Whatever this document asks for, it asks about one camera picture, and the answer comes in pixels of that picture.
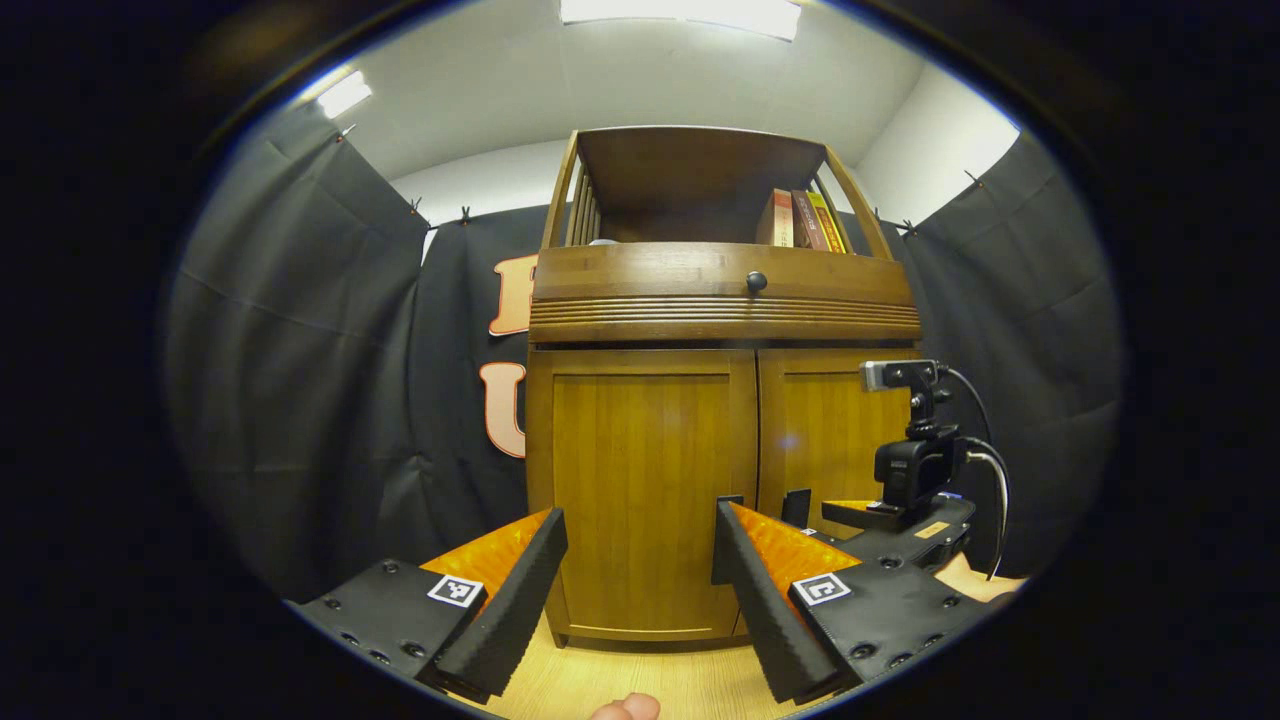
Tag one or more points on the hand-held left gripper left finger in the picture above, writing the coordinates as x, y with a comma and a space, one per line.
520, 590

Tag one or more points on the yellow book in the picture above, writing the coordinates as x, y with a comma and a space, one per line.
828, 225

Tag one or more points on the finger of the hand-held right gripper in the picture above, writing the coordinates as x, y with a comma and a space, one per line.
855, 514

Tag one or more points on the tan red book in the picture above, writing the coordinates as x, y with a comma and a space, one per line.
778, 220

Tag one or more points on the black backdrop cloth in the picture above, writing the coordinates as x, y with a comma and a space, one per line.
300, 350

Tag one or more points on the black round drawer knob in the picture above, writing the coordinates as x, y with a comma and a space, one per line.
757, 282

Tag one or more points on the small ceiling light panel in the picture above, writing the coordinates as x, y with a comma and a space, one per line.
343, 94

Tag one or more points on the wooden double-door shoe cabinet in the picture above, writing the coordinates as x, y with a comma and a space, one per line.
700, 275

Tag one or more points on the wooden shoe cabinet door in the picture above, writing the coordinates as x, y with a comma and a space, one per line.
640, 470
820, 430

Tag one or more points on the large ceiling light panel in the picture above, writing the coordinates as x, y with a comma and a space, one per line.
680, 12

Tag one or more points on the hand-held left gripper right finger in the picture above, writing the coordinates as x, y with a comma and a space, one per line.
765, 610

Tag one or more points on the brown book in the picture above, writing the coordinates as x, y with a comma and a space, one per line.
808, 222

